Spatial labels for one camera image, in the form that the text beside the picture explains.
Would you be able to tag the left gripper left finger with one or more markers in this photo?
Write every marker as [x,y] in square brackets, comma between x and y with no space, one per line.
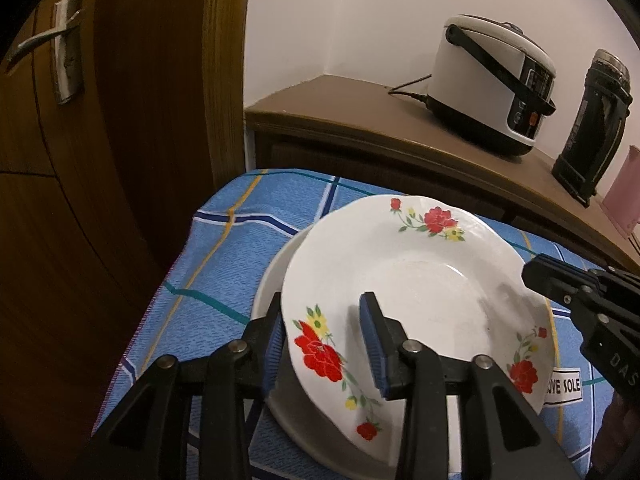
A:
[214,399]

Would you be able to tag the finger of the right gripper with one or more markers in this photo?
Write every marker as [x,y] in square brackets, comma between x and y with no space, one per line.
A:
[564,284]

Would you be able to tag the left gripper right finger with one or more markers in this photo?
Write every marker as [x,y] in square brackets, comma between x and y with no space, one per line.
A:
[501,436]

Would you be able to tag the red floral white plate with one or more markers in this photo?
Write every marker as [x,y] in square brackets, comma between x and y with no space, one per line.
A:
[452,282]

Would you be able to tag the plain white plate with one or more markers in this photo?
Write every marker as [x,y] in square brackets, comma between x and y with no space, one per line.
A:
[290,409]

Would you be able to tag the person's right hand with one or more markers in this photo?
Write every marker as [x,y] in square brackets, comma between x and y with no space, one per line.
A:
[620,424]

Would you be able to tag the pink electric kettle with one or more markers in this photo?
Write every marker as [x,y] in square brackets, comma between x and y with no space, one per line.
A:
[621,202]

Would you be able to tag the blue checked tablecloth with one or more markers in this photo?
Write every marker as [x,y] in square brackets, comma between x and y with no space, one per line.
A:
[208,297]

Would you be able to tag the black thermos flask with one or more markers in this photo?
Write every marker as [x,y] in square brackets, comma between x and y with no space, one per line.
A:
[598,127]

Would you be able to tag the white rice cooker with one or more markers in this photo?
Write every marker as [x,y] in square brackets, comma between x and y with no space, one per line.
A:
[491,84]

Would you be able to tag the brown wooden cabinet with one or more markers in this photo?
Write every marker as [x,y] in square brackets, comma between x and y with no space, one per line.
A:
[356,130]

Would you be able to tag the wooden door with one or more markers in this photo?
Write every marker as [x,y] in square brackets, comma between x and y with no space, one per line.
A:
[97,197]

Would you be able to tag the metal door handle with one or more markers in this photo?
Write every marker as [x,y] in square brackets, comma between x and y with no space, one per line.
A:
[65,37]

